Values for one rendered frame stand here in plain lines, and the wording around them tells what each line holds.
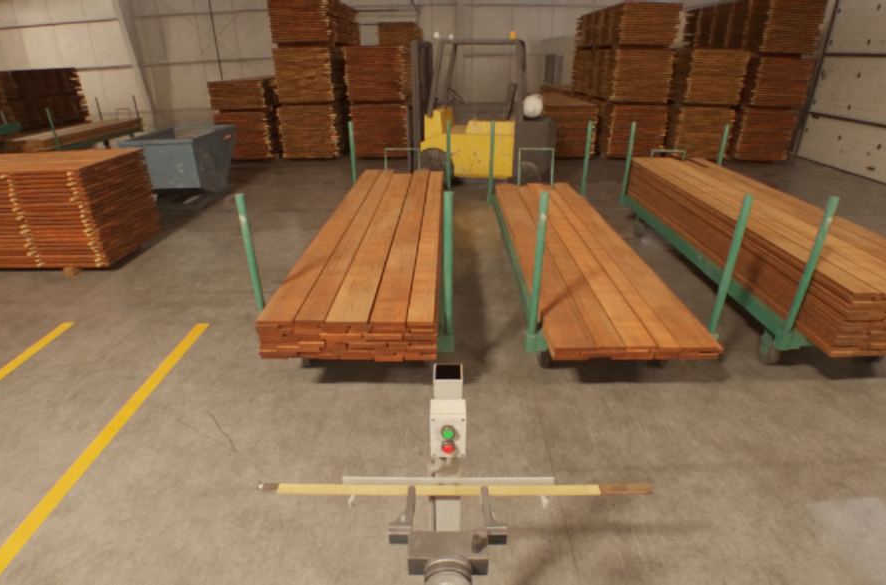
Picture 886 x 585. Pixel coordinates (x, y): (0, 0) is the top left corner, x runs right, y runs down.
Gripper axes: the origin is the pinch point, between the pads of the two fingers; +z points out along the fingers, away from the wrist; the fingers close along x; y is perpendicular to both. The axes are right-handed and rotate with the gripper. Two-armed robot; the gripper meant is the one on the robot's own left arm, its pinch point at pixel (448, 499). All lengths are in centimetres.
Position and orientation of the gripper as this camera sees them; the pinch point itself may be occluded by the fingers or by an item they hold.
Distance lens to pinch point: 92.4
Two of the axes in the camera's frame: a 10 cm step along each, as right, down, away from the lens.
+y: -0.1, -8.9, -4.5
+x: -10.0, 0.0, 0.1
